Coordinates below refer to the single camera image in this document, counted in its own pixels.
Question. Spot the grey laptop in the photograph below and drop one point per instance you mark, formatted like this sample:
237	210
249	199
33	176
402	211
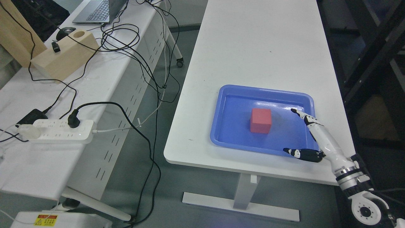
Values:
100	11

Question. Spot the white power strip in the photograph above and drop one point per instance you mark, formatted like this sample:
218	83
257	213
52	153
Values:
48	131

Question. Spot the white floor device box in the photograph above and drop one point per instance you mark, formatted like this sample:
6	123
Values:
59	219

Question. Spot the black metal shelf right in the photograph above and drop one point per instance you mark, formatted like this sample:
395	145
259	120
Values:
366	42

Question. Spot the light wooden block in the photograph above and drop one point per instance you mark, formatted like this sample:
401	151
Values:
75	51

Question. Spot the blue plastic tray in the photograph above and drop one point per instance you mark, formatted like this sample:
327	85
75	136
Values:
231	123

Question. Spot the cardboard box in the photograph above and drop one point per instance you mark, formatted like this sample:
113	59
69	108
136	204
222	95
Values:
17	36

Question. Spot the white standing table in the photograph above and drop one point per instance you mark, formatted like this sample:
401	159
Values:
252	62

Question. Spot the pink foam block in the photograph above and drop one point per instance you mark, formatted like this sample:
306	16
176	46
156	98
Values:
260	121

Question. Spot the black computer mouse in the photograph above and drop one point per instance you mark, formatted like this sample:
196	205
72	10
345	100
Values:
64	32

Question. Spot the white perforated desk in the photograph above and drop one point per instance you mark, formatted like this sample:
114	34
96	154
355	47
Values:
111	44

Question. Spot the black power adapter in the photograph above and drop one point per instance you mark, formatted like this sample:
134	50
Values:
31	117

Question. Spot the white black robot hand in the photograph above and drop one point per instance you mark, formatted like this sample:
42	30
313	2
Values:
328	146

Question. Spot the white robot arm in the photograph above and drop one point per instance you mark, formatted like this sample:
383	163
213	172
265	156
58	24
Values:
354	180

